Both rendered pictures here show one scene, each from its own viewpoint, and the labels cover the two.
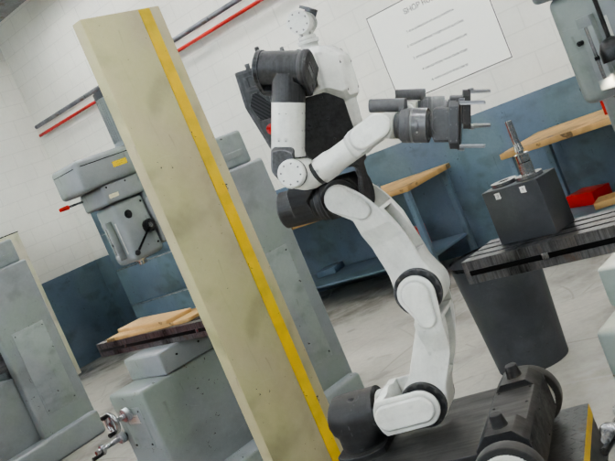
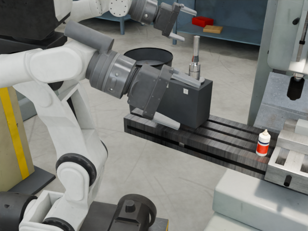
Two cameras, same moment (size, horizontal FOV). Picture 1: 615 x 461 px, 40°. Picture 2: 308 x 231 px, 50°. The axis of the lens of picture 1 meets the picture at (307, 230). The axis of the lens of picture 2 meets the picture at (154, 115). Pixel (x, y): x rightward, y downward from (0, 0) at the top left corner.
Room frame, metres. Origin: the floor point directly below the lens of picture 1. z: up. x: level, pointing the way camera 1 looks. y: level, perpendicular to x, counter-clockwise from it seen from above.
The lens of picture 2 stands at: (1.51, -0.31, 1.74)
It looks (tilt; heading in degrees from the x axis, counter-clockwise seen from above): 31 degrees down; 349
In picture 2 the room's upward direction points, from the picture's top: straight up
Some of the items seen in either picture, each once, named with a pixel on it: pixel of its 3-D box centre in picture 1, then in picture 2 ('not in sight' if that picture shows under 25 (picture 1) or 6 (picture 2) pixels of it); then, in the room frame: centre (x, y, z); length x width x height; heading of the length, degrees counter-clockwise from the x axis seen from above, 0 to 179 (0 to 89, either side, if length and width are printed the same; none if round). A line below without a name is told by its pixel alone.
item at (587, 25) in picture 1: (597, 51); (304, 35); (2.35, -0.93, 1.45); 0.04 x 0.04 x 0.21; 48
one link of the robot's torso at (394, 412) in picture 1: (413, 400); (54, 217); (2.52, -0.10, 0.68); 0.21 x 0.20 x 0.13; 66
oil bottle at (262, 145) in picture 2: not in sight; (263, 141); (2.43, -0.92, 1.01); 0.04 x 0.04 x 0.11
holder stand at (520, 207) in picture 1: (526, 205); (183, 96); (2.76, -0.70, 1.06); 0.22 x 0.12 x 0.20; 41
